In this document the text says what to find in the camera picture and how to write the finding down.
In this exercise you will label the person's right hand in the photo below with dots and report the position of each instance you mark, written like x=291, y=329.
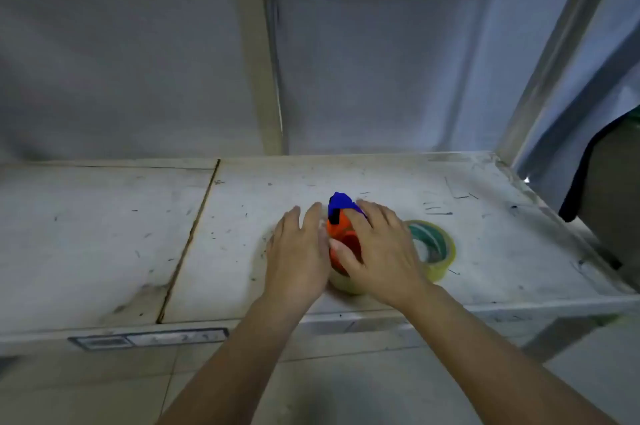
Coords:
x=387, y=260

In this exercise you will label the person's left hand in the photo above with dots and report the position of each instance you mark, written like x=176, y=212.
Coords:
x=295, y=260

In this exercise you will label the person's left fingers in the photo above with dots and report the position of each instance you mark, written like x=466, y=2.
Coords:
x=300, y=222

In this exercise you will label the person's right thumb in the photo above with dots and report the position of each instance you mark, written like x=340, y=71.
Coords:
x=346, y=257

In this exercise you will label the orange and blue tape dispenser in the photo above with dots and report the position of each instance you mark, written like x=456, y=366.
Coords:
x=341, y=235

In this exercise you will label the person's left forearm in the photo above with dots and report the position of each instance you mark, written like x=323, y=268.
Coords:
x=227, y=367

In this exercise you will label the person's right forearm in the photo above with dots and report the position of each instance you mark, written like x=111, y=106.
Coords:
x=500, y=369

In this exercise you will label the clear tape roll green core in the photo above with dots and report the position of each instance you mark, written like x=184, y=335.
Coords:
x=434, y=250

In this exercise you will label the grey shelf label strip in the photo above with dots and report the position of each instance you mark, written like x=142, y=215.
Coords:
x=150, y=338

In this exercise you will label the black cloth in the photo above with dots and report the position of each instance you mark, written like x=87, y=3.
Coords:
x=582, y=175

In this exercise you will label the beige upright post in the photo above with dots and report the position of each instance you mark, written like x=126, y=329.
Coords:
x=265, y=47

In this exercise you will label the metal shelf upright post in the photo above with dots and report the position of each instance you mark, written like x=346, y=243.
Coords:
x=552, y=52

